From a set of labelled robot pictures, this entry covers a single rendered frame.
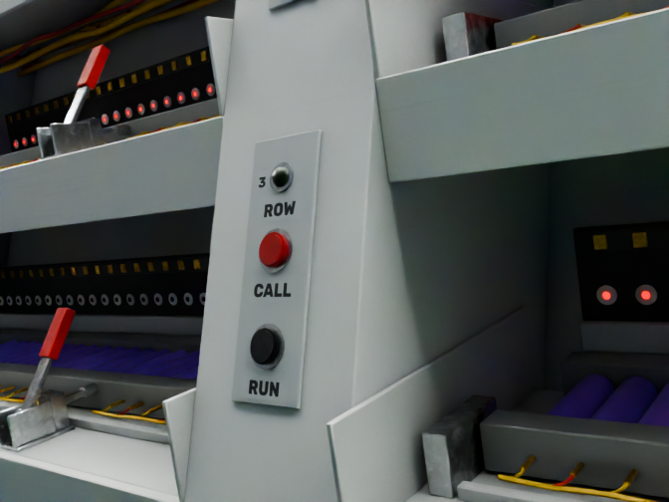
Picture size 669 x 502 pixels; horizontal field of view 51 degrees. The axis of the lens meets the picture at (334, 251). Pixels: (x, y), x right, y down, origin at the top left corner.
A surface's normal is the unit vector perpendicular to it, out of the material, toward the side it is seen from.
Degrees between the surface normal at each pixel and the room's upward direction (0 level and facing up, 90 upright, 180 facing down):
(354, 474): 90
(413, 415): 90
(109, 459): 20
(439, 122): 110
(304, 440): 90
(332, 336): 90
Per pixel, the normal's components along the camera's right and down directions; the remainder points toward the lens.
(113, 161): -0.60, 0.17
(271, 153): -0.61, -0.18
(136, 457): -0.15, -0.98
